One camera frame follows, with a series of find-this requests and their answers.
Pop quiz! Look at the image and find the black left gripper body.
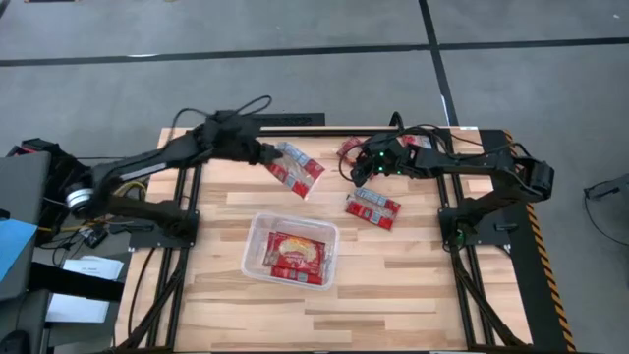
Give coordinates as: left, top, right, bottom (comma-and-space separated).
211, 122, 269, 166

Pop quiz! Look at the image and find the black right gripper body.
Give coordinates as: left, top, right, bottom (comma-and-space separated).
364, 135, 412, 179

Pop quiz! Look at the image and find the red popcorn bag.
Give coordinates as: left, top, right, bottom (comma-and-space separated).
336, 136, 365, 166
269, 264, 325, 286
344, 186, 402, 232
263, 141, 326, 201
400, 133, 433, 149
262, 230, 328, 275

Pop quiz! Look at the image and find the clear plastic storage bin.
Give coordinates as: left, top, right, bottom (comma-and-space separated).
240, 210, 341, 292

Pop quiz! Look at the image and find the black perforated strip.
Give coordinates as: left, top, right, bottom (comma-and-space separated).
253, 112, 326, 128

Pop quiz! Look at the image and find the small black device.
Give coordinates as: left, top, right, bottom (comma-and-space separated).
82, 226, 108, 249

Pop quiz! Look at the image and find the black panel with hazard stripes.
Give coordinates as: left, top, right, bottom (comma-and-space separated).
479, 128, 577, 353

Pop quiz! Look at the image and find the white paper sheet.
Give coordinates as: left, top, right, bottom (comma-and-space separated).
44, 293, 111, 325
62, 255, 126, 282

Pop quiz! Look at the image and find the black box with red trim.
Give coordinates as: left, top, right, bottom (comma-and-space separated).
7, 138, 60, 158

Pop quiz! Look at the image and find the black shelf bar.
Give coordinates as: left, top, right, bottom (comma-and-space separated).
29, 263, 124, 302

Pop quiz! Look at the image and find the grey box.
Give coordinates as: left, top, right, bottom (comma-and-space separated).
0, 150, 53, 302

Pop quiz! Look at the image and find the grey floor stand foot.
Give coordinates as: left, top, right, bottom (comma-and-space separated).
583, 171, 629, 202

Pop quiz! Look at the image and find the blue sheet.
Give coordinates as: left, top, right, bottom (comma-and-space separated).
0, 218, 39, 284

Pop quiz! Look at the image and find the black aluminium table frame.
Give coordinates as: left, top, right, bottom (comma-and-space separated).
115, 126, 535, 353

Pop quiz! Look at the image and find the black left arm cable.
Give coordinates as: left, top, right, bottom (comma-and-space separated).
171, 94, 273, 132

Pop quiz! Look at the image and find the yellow cable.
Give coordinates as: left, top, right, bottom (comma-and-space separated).
112, 180, 148, 198

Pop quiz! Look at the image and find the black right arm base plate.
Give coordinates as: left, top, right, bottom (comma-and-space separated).
438, 205, 512, 247

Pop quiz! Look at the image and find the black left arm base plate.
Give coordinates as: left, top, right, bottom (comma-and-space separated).
128, 209, 200, 250

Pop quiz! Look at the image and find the dark floor cable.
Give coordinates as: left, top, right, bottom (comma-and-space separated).
127, 248, 156, 340

